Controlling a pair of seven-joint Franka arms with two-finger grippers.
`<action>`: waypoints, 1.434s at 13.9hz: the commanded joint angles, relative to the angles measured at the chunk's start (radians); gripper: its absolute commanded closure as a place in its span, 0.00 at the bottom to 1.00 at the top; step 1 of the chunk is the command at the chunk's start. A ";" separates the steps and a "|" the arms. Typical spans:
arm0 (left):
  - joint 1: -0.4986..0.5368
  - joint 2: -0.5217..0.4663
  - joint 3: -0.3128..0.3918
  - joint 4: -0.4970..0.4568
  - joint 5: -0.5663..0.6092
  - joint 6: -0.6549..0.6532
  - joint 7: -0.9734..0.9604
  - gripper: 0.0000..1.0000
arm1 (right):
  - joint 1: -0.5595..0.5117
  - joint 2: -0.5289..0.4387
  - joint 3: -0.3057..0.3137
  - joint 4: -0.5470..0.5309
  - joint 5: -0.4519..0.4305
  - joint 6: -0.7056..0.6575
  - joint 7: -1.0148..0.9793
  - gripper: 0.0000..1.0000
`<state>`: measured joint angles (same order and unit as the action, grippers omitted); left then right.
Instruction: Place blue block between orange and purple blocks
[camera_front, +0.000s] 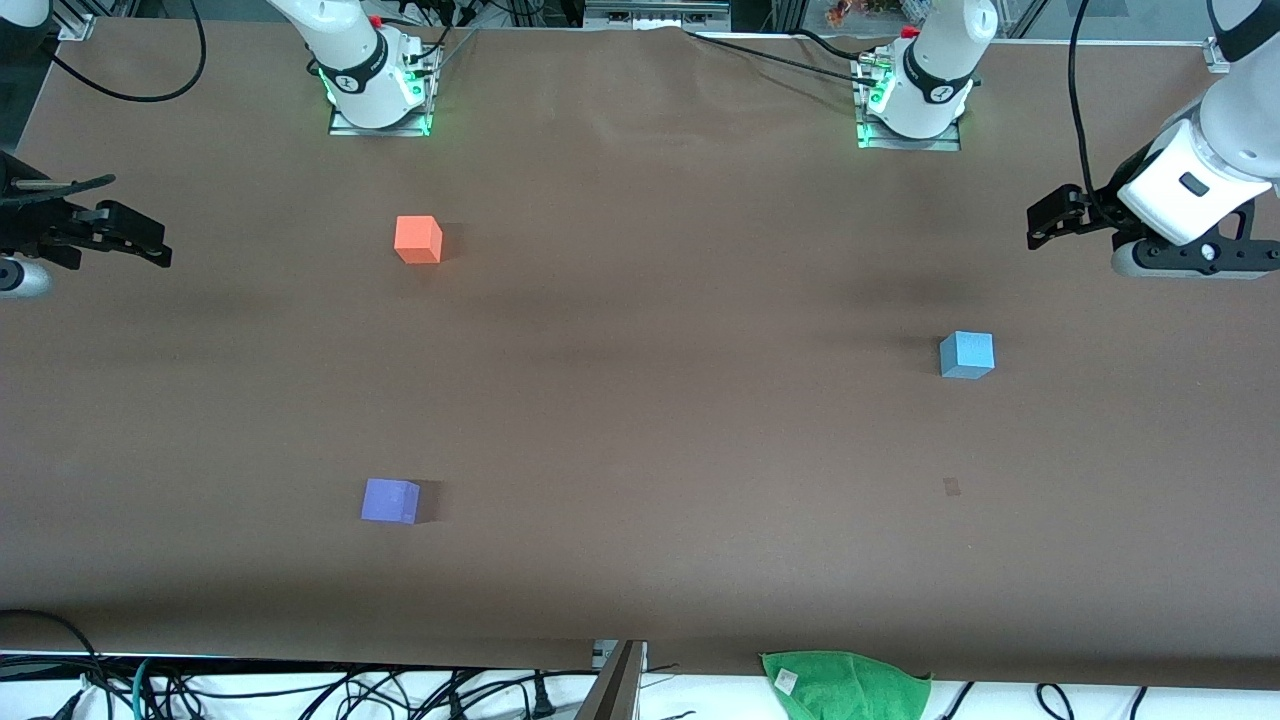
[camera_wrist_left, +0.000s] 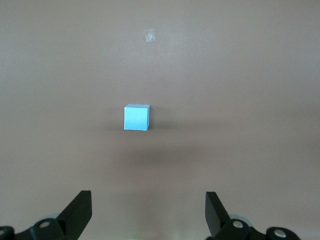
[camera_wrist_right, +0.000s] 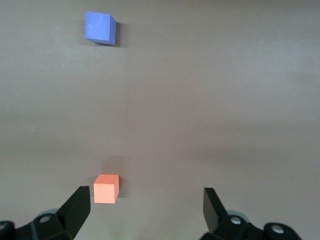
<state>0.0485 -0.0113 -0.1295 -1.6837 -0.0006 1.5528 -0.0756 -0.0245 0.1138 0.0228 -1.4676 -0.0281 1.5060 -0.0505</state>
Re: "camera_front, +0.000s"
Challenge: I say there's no thin grey cable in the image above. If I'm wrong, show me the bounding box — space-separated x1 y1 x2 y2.
425 28 481 81

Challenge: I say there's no grey metal post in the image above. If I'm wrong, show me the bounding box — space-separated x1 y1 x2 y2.
575 640 649 720

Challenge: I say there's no grey metal box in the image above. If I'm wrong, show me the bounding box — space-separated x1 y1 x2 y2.
583 0 733 31

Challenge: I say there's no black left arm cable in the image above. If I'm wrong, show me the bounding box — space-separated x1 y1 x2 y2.
1068 0 1126 226

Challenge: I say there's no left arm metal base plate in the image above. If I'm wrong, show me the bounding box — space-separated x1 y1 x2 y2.
855 55 963 152

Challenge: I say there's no black floor cable loop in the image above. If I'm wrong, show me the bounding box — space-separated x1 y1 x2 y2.
0 608 106 720

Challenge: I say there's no green cloth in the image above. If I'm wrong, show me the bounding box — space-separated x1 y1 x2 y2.
760 650 933 720

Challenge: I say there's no orange cube block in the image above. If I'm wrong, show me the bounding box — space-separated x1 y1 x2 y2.
394 215 444 265

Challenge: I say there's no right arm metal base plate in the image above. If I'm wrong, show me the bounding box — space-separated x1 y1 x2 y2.
328 45 442 137

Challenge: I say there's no black cable across tabletop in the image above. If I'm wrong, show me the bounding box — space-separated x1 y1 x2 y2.
685 28 881 86

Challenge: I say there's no blue cube block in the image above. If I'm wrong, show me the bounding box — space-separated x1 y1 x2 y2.
939 330 996 381

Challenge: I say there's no purple cube block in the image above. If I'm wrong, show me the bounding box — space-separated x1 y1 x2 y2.
360 478 422 525

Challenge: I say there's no black looping cable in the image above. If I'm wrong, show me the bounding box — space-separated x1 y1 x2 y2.
40 0 208 103

